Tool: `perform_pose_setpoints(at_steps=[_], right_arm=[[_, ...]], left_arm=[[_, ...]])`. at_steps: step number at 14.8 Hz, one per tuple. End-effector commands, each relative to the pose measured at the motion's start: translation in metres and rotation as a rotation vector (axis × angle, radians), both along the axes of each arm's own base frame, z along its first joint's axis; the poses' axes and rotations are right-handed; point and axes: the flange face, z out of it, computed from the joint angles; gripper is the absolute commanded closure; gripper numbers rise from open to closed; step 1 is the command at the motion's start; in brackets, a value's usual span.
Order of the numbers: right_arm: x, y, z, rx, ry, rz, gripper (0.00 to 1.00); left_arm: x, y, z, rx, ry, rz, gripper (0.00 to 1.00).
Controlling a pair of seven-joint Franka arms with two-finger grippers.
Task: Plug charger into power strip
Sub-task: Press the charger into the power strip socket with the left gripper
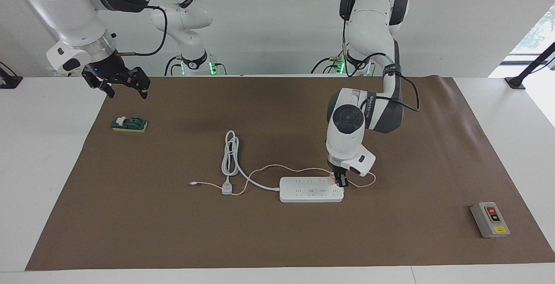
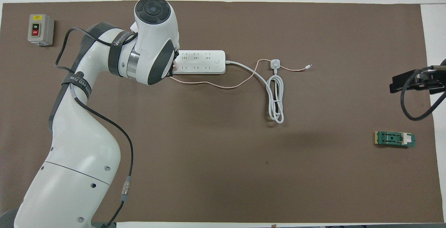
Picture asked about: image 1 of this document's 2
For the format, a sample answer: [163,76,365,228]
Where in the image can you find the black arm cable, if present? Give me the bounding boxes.
[340,0,421,112]
[115,6,169,57]

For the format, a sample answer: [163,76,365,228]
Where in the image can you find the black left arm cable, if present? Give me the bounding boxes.
[340,0,421,112]

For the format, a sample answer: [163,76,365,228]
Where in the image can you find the pink usb cable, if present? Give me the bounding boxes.
[189,164,376,196]

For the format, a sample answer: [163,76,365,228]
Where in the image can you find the grey on off switch box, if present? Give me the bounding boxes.
[470,202,511,238]

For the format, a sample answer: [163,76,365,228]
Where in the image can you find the brown paper table mat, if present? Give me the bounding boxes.
[25,75,555,271]

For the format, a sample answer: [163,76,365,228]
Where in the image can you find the black base cables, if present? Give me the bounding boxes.
[164,54,228,77]
[310,55,347,75]

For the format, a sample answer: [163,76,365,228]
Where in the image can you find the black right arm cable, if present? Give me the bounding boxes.
[115,6,169,57]

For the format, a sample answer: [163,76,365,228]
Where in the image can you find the white power strip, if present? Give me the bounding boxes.
[279,176,345,203]

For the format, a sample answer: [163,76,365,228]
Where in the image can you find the white power cord with plug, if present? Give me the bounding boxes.
[221,130,281,196]

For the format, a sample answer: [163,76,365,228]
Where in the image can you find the black left base cables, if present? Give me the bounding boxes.
[310,55,347,75]

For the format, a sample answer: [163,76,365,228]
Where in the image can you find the green rectangular block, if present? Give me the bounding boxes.
[111,116,148,133]

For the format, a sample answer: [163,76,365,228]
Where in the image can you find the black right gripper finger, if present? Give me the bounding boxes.
[127,67,151,100]
[81,69,116,99]

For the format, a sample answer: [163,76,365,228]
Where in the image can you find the bright window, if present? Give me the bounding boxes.
[488,6,555,128]

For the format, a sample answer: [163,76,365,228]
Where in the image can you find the black right base cables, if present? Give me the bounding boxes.
[164,54,228,77]

